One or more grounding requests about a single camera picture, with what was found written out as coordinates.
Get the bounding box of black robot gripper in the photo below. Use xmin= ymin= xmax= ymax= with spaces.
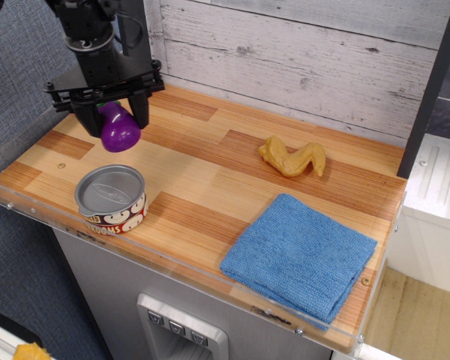
xmin=43 ymin=40 xmax=164 ymax=137

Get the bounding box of purple toy eggplant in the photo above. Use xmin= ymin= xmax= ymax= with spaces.
xmin=97 ymin=101 xmax=141 ymax=153

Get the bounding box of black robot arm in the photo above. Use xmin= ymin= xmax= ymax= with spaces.
xmin=44 ymin=1 xmax=164 ymax=137

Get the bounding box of mushroom tin can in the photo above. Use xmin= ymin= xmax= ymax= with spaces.
xmin=75 ymin=164 xmax=148 ymax=234

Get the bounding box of clear acrylic table guard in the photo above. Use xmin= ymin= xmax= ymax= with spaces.
xmin=0 ymin=185 xmax=389 ymax=359

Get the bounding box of yellow toy chicken wing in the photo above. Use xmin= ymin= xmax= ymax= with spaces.
xmin=258 ymin=135 xmax=326 ymax=178

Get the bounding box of grey toy fridge cabinet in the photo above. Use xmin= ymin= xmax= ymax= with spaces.
xmin=55 ymin=230 xmax=332 ymax=359

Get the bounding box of silver dispenser panel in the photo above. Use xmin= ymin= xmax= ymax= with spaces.
xmin=136 ymin=293 xmax=230 ymax=359

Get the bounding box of blue folded cloth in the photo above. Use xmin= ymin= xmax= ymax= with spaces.
xmin=220 ymin=193 xmax=377 ymax=331

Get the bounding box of yellow toy at corner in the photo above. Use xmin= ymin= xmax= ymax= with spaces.
xmin=12 ymin=343 xmax=52 ymax=360

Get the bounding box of white toy sink counter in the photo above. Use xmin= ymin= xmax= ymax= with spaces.
xmin=385 ymin=134 xmax=450 ymax=292

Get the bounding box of black cable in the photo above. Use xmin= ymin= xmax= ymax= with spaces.
xmin=114 ymin=10 xmax=145 ymax=50

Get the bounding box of dark right post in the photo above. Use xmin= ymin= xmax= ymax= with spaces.
xmin=397 ymin=17 xmax=450 ymax=179

